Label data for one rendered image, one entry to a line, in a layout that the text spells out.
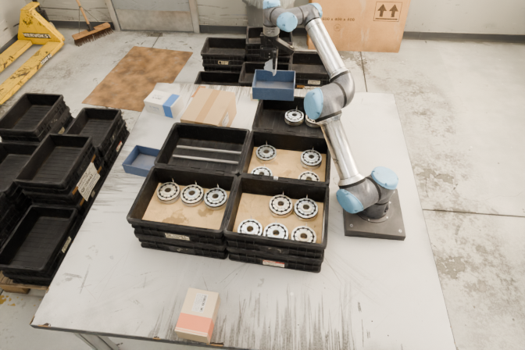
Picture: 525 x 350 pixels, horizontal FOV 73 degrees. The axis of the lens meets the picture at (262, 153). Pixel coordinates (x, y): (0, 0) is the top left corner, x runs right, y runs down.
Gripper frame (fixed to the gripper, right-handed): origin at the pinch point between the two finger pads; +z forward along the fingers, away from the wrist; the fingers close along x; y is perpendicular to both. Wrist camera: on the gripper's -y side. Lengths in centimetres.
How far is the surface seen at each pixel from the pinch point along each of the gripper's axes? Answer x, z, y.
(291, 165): 32.1, 31.9, -11.6
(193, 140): 20, 31, 41
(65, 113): -34, 61, 157
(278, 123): 1.9, 29.3, -2.4
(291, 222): 64, 35, -14
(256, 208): 59, 34, 1
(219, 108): -2.5, 25.7, 31.1
